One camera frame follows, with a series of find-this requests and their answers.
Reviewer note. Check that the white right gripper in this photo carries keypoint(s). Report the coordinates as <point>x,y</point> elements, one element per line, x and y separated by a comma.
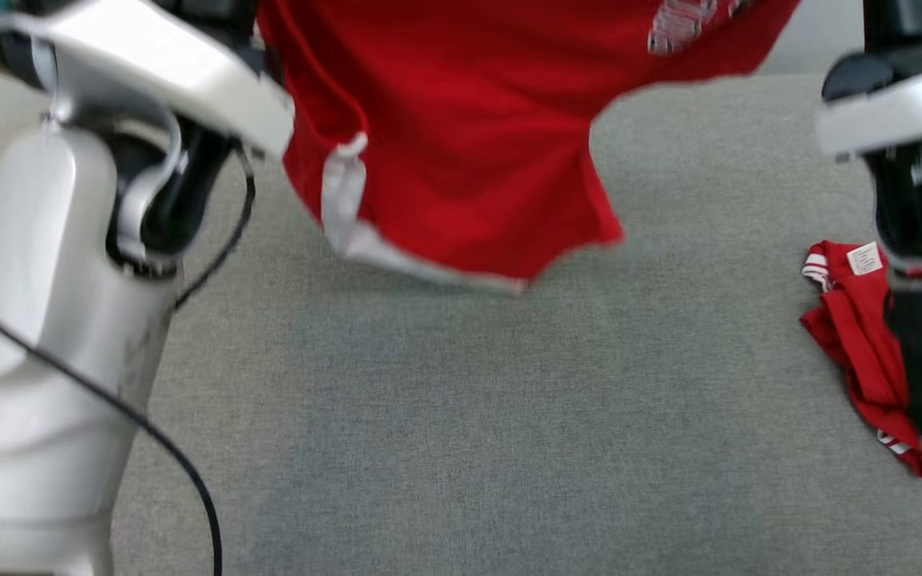
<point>901,108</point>

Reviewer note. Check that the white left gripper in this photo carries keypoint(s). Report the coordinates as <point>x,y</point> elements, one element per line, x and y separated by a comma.
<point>157,64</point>

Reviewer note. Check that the red white basketball jersey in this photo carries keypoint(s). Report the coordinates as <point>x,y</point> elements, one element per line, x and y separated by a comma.
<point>861,344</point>

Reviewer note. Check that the red white printed shorts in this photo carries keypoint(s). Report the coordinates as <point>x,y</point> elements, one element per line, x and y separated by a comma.
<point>469,120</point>

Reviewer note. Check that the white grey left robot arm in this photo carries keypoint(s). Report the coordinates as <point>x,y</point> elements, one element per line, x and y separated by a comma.
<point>21,320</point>

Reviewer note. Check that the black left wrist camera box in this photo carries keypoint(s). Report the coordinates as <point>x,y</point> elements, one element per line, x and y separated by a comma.
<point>213,20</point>

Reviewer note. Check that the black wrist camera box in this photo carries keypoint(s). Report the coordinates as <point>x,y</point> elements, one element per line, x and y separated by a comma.
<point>909,24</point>
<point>213,20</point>

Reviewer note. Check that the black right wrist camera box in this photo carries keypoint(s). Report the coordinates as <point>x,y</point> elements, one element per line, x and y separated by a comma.
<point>909,24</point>

